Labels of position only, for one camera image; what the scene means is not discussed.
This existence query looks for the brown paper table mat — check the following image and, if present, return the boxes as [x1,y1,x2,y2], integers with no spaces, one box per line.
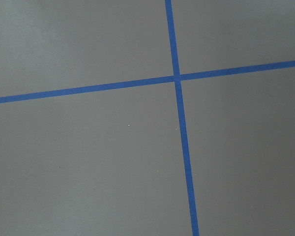
[0,0,295,236]

